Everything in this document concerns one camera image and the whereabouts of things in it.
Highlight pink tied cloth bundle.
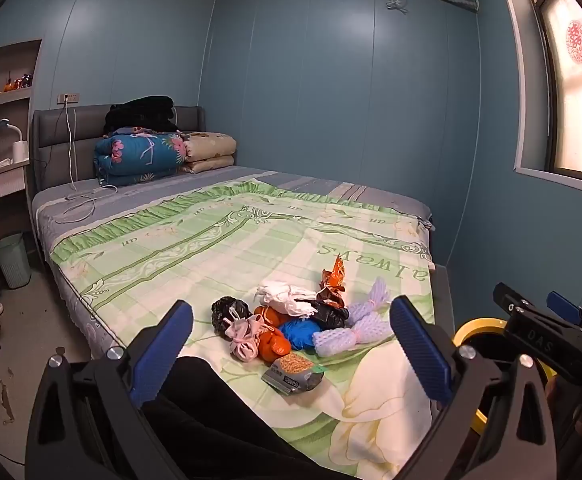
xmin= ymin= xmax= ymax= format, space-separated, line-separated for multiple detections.
xmin=223 ymin=307 xmax=272 ymax=362

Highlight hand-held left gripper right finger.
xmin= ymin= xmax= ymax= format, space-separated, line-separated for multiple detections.
xmin=390 ymin=295 xmax=558 ymax=480

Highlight yellow bin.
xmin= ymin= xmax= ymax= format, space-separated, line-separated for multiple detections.
xmin=452 ymin=317 xmax=558 ymax=437

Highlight white plastic bag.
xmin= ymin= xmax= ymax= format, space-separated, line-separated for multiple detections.
xmin=257 ymin=281 xmax=319 ymax=311

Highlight green waste bin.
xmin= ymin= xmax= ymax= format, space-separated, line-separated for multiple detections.
xmin=0 ymin=232 xmax=32 ymax=290

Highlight orange peel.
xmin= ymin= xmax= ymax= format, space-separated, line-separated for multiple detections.
xmin=253 ymin=305 xmax=292 ymax=364

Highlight orange snack wrapper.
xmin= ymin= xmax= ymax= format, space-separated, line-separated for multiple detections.
xmin=320 ymin=254 xmax=348 ymax=306

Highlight white charging cable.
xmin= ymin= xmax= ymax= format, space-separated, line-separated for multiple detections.
xmin=53 ymin=95 xmax=119 ymax=224

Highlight grey snack packet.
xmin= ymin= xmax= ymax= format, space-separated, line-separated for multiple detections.
xmin=262 ymin=354 xmax=326 ymax=395

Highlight person's black pants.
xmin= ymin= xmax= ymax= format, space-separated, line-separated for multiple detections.
xmin=141 ymin=357 xmax=352 ymax=480

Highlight white desk lamp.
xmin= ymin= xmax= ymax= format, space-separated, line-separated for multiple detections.
xmin=0 ymin=118 xmax=30 ymax=163

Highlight grey padded headboard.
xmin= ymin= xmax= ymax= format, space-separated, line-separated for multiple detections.
xmin=32 ymin=105 xmax=206 ymax=193

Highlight black cloth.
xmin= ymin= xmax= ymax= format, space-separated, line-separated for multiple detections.
xmin=103 ymin=96 xmax=176 ymax=133

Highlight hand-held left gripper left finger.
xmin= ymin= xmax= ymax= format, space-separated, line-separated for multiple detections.
xmin=26 ymin=300 xmax=194 ymax=480

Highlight blue floral folded quilt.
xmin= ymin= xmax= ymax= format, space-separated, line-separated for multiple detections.
xmin=93 ymin=130 xmax=188 ymax=187

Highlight wall shelf unit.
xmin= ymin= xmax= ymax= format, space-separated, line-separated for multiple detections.
xmin=0 ymin=39 xmax=44 ymax=206

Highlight window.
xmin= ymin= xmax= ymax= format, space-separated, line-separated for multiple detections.
xmin=513 ymin=0 xmax=582 ymax=188

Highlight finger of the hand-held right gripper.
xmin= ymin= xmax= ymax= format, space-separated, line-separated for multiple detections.
xmin=493 ymin=282 xmax=582 ymax=386
xmin=546 ymin=291 xmax=582 ymax=333

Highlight black plastic bag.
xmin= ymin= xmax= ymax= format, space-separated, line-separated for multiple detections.
xmin=211 ymin=296 xmax=254 ymax=333
xmin=313 ymin=287 xmax=350 ymax=331

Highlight blue plastic bag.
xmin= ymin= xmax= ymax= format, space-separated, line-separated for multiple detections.
xmin=278 ymin=319 xmax=324 ymax=352

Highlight green printed bedsheet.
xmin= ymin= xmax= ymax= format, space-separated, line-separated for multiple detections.
xmin=51 ymin=180 xmax=434 ymax=480

